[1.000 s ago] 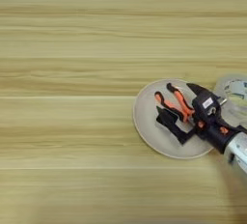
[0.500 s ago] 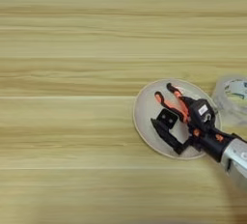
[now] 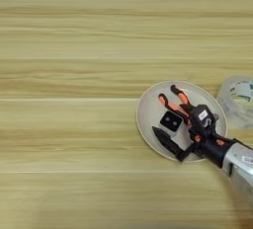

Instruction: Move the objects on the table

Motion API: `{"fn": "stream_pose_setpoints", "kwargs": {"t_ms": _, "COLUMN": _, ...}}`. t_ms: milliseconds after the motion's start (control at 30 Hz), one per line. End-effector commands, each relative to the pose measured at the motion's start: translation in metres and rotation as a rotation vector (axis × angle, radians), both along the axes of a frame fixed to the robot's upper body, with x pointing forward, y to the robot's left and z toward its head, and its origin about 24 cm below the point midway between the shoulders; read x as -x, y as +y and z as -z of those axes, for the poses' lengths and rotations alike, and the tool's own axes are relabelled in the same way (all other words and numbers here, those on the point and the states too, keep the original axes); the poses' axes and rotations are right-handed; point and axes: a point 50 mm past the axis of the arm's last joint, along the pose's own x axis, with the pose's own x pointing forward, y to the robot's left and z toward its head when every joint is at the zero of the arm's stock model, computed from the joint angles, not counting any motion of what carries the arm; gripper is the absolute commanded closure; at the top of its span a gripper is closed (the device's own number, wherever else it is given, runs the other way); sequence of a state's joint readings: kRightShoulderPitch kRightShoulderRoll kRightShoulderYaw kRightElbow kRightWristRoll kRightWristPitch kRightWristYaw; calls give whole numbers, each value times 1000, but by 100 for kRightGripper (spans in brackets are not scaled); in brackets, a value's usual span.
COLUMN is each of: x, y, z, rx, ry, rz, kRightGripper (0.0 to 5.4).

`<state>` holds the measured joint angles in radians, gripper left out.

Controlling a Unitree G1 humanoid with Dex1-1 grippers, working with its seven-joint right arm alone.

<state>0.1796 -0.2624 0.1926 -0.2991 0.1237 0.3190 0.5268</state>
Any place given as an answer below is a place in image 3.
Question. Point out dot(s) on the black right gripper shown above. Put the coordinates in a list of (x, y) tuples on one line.
[(207, 142)]

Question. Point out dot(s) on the orange black needle-nose pliers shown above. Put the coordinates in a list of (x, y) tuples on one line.
[(171, 106)]

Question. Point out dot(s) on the beige round plate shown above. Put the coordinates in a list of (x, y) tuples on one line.
[(148, 114)]

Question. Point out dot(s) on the clear tape roll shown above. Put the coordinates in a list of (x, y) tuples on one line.
[(235, 114)]

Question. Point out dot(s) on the black white square adapter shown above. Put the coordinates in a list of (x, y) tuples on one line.
[(171, 121)]

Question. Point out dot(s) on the small black box white label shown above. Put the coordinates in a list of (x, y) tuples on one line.
[(203, 116)]

